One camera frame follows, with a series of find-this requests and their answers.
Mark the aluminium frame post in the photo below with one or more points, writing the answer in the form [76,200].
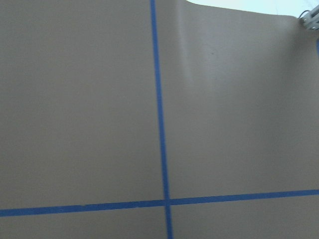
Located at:
[309,19]

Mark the brown paper table cover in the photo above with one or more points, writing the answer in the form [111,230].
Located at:
[156,119]

